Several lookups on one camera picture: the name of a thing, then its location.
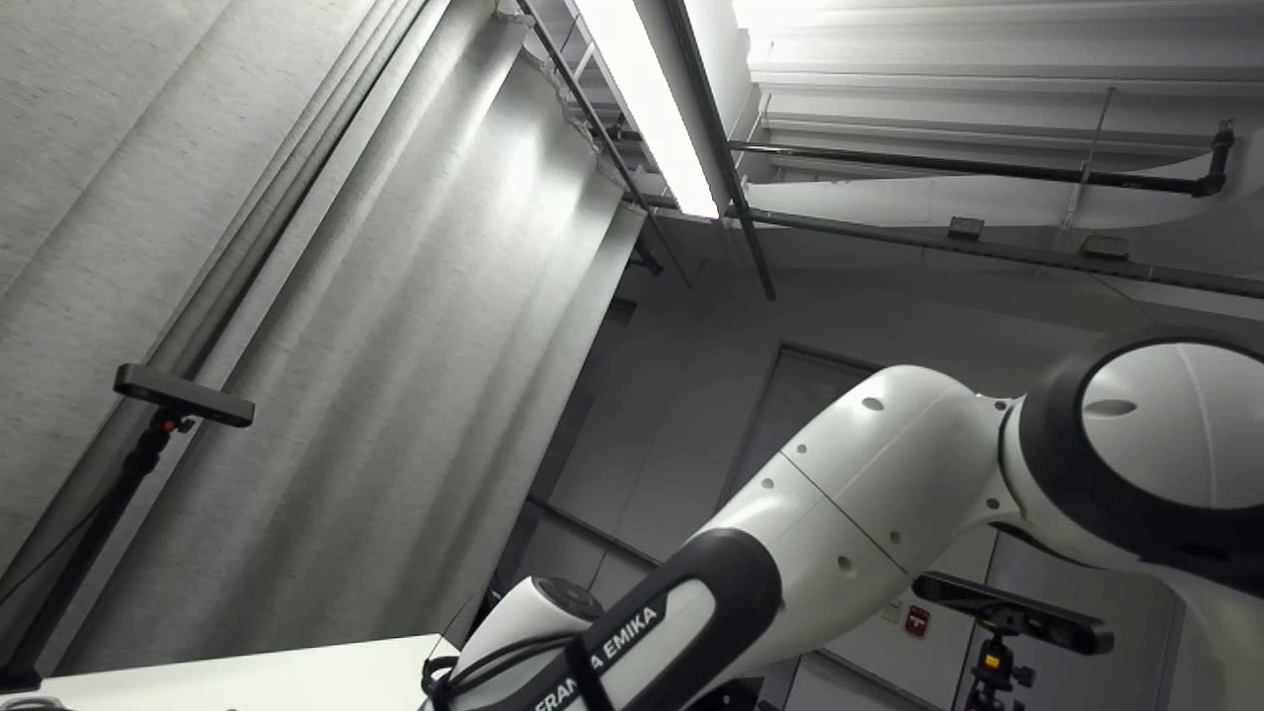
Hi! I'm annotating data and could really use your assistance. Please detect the black bar camera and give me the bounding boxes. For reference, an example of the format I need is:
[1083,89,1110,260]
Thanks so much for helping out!
[111,363,256,431]

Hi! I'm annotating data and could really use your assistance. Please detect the black camera by door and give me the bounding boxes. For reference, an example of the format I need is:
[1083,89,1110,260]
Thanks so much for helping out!
[907,567,1119,711]

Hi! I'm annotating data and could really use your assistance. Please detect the grey door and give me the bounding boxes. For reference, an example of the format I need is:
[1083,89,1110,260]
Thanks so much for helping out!
[726,345,885,508]

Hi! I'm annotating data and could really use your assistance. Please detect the black ceiling pipe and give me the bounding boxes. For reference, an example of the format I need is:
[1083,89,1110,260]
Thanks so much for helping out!
[726,121,1241,200]

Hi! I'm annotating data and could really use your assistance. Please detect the black camera tripod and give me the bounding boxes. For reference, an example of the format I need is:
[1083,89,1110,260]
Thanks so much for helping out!
[0,405,182,697]

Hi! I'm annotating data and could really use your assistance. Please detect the grey pleated curtain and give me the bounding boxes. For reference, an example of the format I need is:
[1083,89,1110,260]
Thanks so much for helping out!
[63,0,647,675]

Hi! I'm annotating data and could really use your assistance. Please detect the ceiling light fixture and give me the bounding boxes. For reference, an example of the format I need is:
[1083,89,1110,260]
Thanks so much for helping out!
[564,0,726,222]

